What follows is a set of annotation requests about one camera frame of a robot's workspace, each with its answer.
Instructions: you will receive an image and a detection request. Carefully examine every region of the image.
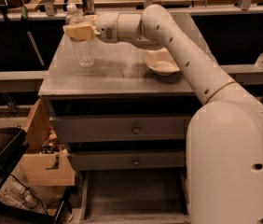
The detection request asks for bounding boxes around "clear plastic water bottle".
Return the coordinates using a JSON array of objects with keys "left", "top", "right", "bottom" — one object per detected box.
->
[{"left": 65, "top": 4, "right": 94, "bottom": 67}]

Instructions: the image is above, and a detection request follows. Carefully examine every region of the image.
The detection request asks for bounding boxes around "white paper bowl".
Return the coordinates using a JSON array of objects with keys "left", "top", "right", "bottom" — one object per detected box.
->
[{"left": 143, "top": 48, "right": 180, "bottom": 76}]

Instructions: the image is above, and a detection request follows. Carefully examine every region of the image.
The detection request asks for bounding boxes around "light wooden box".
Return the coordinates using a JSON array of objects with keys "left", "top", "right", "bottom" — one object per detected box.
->
[{"left": 21, "top": 99, "right": 75, "bottom": 186}]

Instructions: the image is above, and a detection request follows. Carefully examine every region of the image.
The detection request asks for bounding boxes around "grey drawer cabinet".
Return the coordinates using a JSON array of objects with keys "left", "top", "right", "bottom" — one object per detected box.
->
[{"left": 37, "top": 12, "right": 226, "bottom": 224}]

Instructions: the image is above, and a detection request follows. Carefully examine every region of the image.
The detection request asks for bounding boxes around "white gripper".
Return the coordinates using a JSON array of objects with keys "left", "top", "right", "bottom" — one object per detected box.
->
[{"left": 63, "top": 13, "right": 118, "bottom": 43}]

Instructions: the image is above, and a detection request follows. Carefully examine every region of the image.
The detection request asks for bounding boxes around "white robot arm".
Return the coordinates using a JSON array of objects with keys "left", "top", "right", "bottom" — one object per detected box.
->
[{"left": 63, "top": 5, "right": 263, "bottom": 224}]

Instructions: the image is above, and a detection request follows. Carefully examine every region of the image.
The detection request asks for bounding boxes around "grey top drawer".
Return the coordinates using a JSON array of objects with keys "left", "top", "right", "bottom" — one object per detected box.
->
[{"left": 50, "top": 114, "right": 190, "bottom": 143}]

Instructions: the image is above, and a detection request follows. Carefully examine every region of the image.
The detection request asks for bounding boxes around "grey middle drawer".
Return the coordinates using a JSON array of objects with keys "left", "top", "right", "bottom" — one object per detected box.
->
[{"left": 68, "top": 148, "right": 186, "bottom": 171}]

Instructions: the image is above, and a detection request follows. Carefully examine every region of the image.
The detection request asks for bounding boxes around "plastic bottle on floor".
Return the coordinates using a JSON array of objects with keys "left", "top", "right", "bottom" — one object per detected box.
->
[{"left": 10, "top": 182, "right": 39, "bottom": 209}]

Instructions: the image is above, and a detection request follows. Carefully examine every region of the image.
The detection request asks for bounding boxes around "blue energy drink can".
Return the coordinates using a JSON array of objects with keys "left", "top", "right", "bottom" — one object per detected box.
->
[{"left": 81, "top": 0, "right": 95, "bottom": 15}]

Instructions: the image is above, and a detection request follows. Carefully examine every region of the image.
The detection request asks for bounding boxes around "grey open bottom drawer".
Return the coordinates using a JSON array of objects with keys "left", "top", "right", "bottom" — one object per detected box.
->
[{"left": 80, "top": 168, "right": 190, "bottom": 224}]

